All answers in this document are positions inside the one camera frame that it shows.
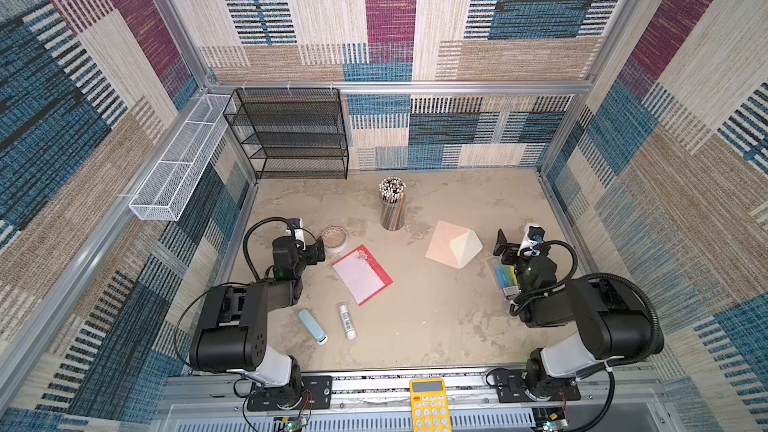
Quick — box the aluminium front rail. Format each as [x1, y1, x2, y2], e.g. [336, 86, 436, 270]
[149, 364, 673, 432]

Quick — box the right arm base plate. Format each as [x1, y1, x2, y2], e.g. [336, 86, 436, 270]
[485, 368, 582, 403]

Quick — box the black wire mesh shelf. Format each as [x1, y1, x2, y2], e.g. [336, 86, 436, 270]
[223, 88, 350, 180]

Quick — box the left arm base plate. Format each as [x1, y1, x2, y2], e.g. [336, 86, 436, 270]
[245, 375, 333, 412]

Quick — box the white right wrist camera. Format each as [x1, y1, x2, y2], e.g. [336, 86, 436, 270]
[518, 223, 545, 258]

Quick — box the pink paper envelope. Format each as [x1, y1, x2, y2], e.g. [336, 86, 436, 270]
[425, 220, 483, 269]

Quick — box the white wire mesh basket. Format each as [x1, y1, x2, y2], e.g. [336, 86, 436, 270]
[129, 94, 229, 222]

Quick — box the clear tape roll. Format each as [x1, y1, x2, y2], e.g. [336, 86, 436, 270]
[321, 225, 348, 255]

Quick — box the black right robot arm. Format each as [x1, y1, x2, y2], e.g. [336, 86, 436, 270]
[484, 224, 664, 431]

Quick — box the white glue stick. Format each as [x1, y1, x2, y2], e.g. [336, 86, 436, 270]
[338, 303, 357, 340]

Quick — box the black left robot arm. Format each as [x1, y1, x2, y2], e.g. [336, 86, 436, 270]
[172, 216, 325, 411]

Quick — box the pink lined letter paper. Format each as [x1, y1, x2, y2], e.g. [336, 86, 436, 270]
[332, 245, 393, 306]

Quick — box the yellow calculator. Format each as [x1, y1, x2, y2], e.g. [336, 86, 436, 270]
[409, 378, 452, 432]

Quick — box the highlighter marker pack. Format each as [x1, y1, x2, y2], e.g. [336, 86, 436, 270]
[488, 256, 520, 301]

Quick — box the pencil holder cup with pencils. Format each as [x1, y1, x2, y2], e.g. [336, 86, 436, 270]
[379, 176, 406, 231]

